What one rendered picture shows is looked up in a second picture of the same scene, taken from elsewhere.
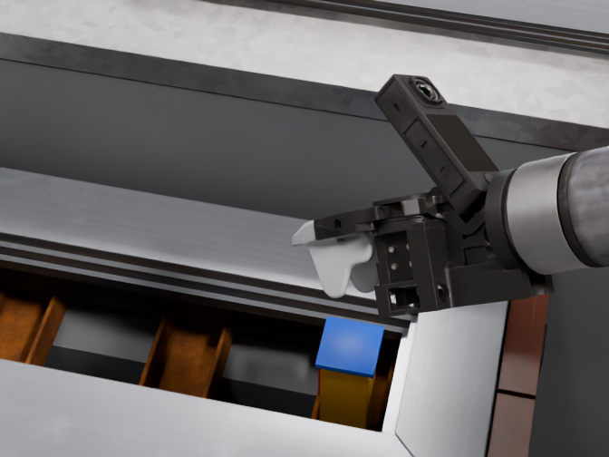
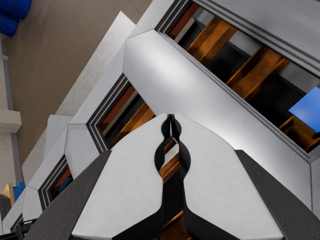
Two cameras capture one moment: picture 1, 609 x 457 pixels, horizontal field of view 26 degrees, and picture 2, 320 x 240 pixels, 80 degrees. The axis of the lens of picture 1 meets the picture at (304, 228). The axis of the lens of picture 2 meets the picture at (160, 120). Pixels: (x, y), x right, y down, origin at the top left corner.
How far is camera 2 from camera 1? 0.94 m
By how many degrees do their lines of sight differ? 59
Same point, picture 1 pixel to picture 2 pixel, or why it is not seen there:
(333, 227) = (58, 216)
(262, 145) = not seen: outside the picture
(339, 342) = (311, 105)
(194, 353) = (273, 60)
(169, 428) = (214, 104)
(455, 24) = not seen: outside the picture
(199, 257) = (274, 27)
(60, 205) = not seen: outside the picture
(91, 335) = (242, 40)
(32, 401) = (180, 72)
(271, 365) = (302, 76)
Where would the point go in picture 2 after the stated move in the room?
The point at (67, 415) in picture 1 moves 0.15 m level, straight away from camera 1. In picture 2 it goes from (187, 83) to (200, 30)
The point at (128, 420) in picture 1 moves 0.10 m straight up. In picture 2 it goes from (203, 94) to (185, 81)
